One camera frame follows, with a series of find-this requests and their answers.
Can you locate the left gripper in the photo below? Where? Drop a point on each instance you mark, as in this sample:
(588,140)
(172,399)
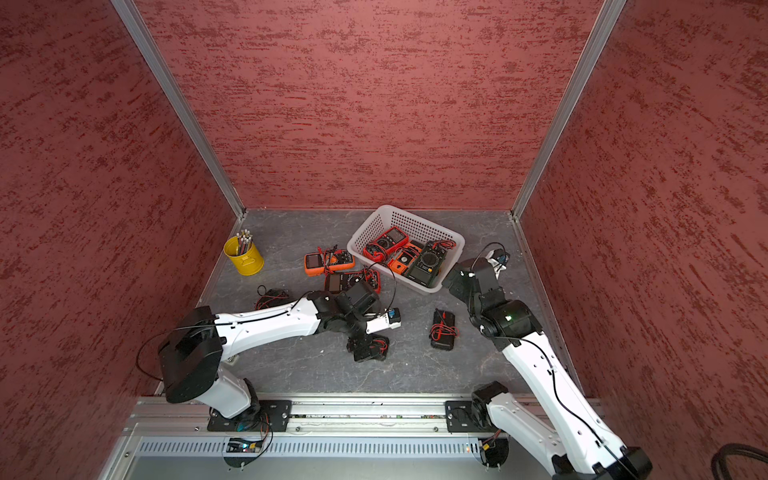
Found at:
(368,311)

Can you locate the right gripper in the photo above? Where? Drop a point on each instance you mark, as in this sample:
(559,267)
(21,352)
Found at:
(457,287)

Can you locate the green large multimeter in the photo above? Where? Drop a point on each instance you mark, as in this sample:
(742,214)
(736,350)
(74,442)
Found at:
(426,266)

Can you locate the black multimeter face down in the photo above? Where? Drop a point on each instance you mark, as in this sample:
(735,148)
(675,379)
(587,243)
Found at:
(443,332)

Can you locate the orange black multimeter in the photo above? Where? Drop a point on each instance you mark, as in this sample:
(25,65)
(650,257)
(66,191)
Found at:
(404,257)

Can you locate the red multimeter with leads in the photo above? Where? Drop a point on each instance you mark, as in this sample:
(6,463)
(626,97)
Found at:
(380,249)

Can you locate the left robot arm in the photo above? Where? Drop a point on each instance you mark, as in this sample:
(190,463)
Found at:
(191,356)

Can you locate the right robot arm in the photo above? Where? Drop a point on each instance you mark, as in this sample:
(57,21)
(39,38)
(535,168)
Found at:
(574,442)

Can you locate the red black multimeter upper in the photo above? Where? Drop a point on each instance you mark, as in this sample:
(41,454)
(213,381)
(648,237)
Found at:
(337,282)

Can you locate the orange multimeter near back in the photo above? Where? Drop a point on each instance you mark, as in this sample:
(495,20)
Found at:
(324,262)

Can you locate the dark green multimeter left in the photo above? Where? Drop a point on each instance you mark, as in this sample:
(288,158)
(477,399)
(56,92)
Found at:
(272,297)

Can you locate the white plastic perforated basket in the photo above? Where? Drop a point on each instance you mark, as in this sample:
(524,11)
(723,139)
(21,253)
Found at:
(416,228)

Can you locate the yellow metal pen cup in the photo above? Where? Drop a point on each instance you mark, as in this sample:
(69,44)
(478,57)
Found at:
(248,263)

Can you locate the pens in cup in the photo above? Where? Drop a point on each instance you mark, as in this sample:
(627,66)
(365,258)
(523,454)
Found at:
(244,240)

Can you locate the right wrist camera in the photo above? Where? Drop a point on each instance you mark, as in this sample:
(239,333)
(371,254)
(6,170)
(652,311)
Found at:
(498,260)

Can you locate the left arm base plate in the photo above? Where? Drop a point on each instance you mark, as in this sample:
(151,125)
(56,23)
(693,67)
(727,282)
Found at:
(267,416)

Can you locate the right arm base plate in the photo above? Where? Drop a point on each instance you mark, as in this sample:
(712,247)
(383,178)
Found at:
(467,417)

